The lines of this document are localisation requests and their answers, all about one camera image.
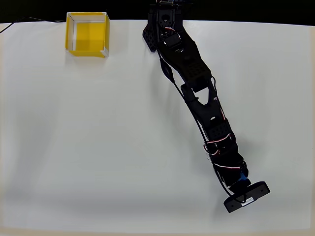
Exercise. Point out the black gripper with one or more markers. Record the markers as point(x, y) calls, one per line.
point(236, 182)

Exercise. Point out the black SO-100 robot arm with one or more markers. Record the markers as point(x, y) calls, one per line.
point(192, 64)

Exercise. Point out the yellow open cardboard box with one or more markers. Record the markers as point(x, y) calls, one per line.
point(89, 32)

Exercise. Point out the black bar-shaped webcam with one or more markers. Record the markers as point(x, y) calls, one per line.
point(256, 193)

